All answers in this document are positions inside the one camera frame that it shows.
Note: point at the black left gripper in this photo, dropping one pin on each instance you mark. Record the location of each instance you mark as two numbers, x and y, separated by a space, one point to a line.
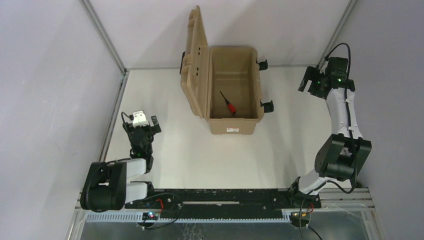
143 129

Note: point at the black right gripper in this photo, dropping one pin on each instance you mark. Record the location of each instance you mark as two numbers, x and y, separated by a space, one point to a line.
313 82

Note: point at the red handled black screwdriver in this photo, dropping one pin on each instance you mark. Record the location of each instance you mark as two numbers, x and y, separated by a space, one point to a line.
231 108

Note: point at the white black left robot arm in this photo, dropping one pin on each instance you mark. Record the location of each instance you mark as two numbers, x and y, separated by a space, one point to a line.
106 187

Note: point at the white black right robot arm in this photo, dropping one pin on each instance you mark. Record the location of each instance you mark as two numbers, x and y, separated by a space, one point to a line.
311 184

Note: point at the black bin latch far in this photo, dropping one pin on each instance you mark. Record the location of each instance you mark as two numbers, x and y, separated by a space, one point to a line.
262 65

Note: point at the black bin latch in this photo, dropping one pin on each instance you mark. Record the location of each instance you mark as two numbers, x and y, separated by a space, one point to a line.
262 65
268 107

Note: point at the black bin latch near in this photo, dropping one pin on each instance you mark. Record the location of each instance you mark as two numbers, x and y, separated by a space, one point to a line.
268 107

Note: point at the tan plastic storage bin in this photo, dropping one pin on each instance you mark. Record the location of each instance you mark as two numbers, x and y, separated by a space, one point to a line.
206 70

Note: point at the left controller board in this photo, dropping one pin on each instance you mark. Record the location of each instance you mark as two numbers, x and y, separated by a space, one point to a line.
150 216

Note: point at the controller board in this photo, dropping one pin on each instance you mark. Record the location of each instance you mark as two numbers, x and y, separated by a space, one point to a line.
297 216
150 216

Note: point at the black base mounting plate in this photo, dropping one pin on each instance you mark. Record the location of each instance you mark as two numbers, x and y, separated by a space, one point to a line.
256 202

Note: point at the right controller board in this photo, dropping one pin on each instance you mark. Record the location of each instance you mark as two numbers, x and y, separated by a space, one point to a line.
297 216

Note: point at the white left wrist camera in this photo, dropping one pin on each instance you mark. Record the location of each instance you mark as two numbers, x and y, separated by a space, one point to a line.
139 119

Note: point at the left aluminium frame rail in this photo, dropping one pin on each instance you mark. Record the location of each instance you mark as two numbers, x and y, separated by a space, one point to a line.
113 117

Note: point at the white slotted cable duct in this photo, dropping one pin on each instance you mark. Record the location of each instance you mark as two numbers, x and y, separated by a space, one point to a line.
138 217

